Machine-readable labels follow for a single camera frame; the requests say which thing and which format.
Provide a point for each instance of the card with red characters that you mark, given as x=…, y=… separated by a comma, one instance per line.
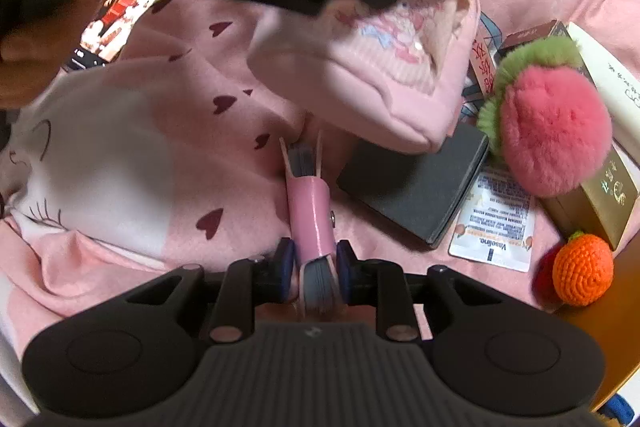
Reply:
x=484, y=72

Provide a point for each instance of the pink plush peach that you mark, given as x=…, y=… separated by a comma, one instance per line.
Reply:
x=550, y=127

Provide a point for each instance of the orange crochet tangerine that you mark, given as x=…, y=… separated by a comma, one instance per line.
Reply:
x=582, y=272

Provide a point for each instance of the red crochet fruit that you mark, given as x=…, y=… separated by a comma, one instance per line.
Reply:
x=544, y=279

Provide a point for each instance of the person's left hand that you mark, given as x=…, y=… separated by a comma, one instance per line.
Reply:
x=35, y=57

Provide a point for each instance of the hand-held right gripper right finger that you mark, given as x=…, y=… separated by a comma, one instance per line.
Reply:
x=344, y=264

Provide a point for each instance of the blue plastic object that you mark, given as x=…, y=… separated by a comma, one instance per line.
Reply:
x=617, y=407

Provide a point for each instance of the orange cardboard lid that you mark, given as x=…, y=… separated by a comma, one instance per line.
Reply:
x=605, y=342

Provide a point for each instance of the white printed sachet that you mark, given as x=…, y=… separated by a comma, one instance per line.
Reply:
x=500, y=232

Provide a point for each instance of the black notebook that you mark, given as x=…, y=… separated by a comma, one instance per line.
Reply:
x=415, y=187

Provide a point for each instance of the pink printed blanket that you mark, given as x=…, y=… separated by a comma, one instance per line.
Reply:
x=225, y=72

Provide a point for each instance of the pink grey hair clip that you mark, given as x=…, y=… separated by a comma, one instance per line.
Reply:
x=310, y=217

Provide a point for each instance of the pink plush pouch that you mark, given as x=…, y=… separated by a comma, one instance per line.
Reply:
x=360, y=72

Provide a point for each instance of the gold gift box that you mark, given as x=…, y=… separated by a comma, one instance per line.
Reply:
x=600, y=207

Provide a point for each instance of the small brown box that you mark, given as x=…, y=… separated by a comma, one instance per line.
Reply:
x=537, y=34

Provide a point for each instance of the white glasses case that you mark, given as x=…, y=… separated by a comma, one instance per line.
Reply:
x=615, y=92

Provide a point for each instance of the red printed packet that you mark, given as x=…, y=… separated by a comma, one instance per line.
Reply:
x=115, y=27

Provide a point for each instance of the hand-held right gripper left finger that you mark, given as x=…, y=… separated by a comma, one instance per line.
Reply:
x=284, y=267

